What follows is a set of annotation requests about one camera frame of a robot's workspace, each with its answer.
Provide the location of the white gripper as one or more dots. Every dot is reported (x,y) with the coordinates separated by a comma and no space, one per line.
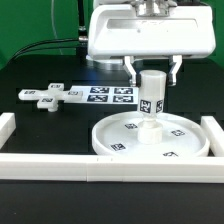
(116,31)

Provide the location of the white round table top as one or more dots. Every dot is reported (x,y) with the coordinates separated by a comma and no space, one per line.
(118,135)

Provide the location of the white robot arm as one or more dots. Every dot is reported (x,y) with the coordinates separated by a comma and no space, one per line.
(159,8)

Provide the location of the white marker sheet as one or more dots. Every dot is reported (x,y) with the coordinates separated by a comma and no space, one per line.
(105,95)

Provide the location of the white right fence bar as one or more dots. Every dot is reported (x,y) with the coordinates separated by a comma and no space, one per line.
(215,135)

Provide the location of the white fence bar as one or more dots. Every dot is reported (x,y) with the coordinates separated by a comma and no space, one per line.
(7,127)
(215,135)
(105,168)

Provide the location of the white cross-shaped table base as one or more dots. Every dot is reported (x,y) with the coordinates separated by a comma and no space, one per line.
(48,99)

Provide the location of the white left fence bar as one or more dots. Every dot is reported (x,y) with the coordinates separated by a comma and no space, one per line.
(7,127)

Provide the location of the white front fence bar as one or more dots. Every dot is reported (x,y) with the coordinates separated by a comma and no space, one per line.
(105,168)

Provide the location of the black vertical cable connector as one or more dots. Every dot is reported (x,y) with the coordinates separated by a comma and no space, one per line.
(82,32)

